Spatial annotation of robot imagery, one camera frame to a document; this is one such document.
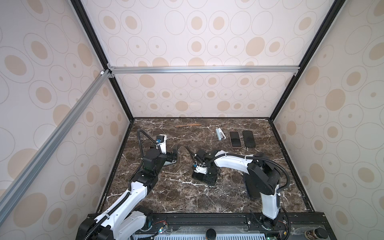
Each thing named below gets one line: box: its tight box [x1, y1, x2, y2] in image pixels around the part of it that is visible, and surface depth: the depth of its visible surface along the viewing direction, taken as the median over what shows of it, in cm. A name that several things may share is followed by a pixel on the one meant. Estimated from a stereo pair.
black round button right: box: [304, 227, 329, 240], surface depth 66 cm
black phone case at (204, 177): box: [192, 171, 217, 186], surface depth 81 cm
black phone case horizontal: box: [242, 130, 256, 148], surface depth 109 cm
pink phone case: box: [229, 131, 242, 149], surface depth 108 cm
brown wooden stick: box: [175, 123, 203, 127], surface depth 119 cm
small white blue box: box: [216, 127, 226, 141], surface depth 108 cm
